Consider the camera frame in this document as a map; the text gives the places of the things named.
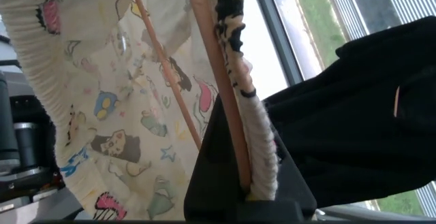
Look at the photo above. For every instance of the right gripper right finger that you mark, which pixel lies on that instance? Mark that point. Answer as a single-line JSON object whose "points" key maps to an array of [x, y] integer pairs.
{"points": [[293, 186]]}

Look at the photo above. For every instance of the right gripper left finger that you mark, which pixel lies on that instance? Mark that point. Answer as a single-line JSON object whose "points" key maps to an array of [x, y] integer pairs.
{"points": [[211, 183]]}

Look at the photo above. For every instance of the black garment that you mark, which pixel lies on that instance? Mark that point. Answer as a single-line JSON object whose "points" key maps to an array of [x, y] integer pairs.
{"points": [[340, 132]]}

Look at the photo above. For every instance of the cream printed garment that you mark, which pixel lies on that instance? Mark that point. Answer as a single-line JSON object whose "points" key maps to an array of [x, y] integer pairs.
{"points": [[119, 81]]}

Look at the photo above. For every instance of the window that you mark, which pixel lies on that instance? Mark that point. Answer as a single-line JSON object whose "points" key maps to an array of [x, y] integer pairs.
{"points": [[277, 30]]}

